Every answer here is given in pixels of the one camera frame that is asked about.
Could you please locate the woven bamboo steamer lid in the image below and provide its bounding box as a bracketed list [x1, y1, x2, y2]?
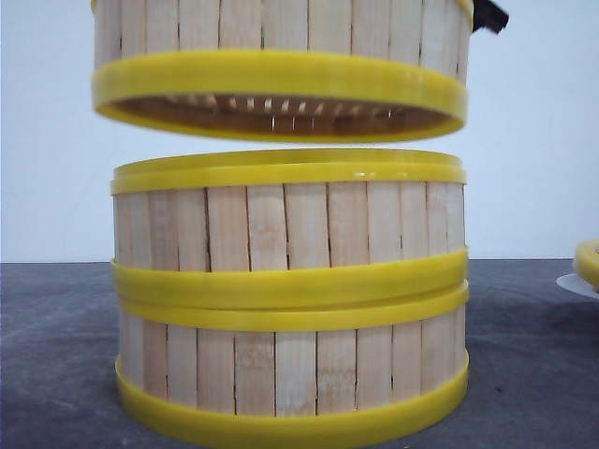
[573, 239, 599, 290]

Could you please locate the bamboo steamer basket with bun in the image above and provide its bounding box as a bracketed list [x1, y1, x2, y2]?
[91, 1, 475, 143]

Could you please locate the white plate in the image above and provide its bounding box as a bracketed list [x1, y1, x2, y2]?
[556, 273, 599, 299]

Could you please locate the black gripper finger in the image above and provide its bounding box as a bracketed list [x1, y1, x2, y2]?
[472, 0, 509, 34]

